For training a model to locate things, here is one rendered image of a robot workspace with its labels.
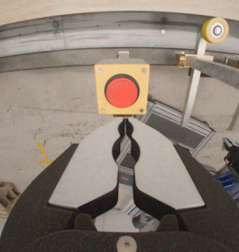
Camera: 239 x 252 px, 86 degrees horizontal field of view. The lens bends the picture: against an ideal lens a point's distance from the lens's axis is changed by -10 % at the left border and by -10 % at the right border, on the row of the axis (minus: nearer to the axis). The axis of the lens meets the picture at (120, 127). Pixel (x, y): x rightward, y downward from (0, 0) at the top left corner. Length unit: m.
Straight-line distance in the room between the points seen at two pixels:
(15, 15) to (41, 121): 1.44
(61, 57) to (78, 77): 0.76
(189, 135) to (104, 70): 1.48
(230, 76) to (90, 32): 0.64
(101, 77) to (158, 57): 0.55
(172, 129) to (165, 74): 0.54
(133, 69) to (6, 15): 0.53
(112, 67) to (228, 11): 0.49
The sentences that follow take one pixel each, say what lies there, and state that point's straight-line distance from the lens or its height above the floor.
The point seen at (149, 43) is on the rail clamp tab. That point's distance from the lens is 0.79.
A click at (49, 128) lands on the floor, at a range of 1.91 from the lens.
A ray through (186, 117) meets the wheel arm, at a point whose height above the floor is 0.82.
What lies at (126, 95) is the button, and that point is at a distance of 0.19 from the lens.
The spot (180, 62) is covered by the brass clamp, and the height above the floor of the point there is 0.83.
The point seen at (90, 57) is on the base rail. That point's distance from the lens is 0.73.
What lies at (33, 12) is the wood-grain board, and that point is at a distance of 0.59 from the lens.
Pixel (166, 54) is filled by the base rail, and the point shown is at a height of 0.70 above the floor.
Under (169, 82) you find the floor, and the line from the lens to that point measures 1.52.
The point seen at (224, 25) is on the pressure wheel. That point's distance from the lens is 0.59.
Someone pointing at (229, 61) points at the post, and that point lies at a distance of 0.83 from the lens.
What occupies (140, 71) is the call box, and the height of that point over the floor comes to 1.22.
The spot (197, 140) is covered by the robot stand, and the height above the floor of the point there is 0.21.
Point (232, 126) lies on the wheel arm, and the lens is 0.84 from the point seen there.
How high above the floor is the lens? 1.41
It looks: 58 degrees down
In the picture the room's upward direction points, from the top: 177 degrees counter-clockwise
